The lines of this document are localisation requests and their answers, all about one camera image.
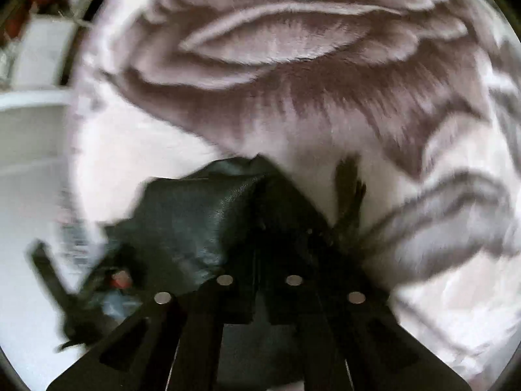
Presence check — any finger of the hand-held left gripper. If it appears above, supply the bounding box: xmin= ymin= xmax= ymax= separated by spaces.
xmin=30 ymin=240 xmax=79 ymax=315

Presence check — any black leather jacket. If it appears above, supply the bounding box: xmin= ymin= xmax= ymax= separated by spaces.
xmin=87 ymin=152 xmax=368 ymax=387

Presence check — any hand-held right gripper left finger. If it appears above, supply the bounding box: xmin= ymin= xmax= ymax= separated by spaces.
xmin=46 ymin=253 xmax=260 ymax=391

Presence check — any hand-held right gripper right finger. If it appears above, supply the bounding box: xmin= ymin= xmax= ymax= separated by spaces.
xmin=260 ymin=253 xmax=473 ymax=391

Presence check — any floral plush blanket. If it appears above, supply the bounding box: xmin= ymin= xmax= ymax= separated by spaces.
xmin=68 ymin=0 xmax=521 ymax=384

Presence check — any white wardrobe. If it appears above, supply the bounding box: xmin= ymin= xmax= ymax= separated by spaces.
xmin=0 ymin=8 xmax=95 ymax=172

